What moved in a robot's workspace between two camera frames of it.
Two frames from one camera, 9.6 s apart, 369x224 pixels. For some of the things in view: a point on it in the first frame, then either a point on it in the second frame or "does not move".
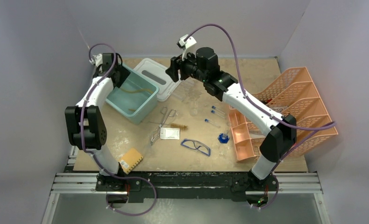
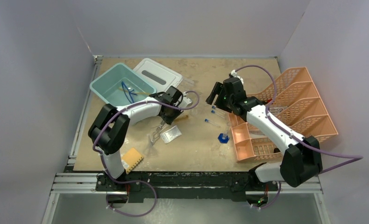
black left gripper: (125, 74) -> (170, 120)
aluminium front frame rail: (306, 184) does not move
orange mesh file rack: (295, 94) does not move
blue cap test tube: (207, 120) does not move
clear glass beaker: (193, 109) does not move
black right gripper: (173, 71) -> (219, 89)
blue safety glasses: (196, 145) -> (128, 93)
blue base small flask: (223, 138) does not move
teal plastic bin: (136, 99) does not move
